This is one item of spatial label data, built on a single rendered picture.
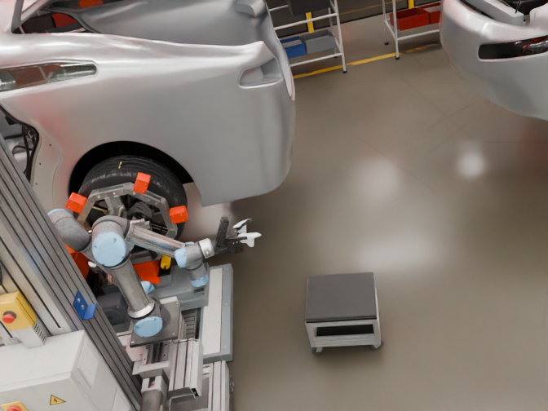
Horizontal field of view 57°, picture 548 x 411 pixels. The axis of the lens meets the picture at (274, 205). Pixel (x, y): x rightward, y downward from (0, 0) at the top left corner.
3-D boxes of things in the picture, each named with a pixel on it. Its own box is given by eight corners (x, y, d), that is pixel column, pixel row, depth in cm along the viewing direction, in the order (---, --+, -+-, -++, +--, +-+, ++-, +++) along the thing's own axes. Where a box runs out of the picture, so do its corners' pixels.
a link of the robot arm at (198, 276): (205, 268, 223) (198, 249, 217) (211, 284, 214) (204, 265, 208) (188, 275, 222) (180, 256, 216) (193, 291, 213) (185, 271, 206)
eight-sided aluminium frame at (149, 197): (186, 247, 319) (156, 175, 288) (185, 254, 313) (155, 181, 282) (103, 264, 322) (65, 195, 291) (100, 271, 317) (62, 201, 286)
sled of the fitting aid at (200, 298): (210, 271, 373) (206, 261, 367) (209, 307, 343) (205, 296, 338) (145, 284, 376) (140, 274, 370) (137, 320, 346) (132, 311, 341)
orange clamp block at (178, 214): (174, 217, 306) (188, 214, 306) (172, 224, 300) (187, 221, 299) (170, 207, 302) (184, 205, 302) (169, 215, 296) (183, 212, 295)
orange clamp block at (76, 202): (87, 198, 295) (72, 191, 292) (84, 205, 288) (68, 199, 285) (83, 206, 298) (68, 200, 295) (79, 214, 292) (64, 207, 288)
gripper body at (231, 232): (240, 241, 217) (214, 252, 215) (235, 224, 213) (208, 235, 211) (245, 249, 210) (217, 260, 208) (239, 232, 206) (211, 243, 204)
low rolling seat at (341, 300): (311, 357, 303) (302, 319, 283) (314, 311, 331) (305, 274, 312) (384, 355, 294) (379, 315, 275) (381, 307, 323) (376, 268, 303)
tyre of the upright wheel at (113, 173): (202, 175, 319) (96, 138, 300) (200, 196, 300) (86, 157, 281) (168, 250, 352) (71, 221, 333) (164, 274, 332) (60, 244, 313)
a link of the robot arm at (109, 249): (162, 311, 227) (117, 214, 196) (167, 334, 215) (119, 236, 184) (136, 320, 225) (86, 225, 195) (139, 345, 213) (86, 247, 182)
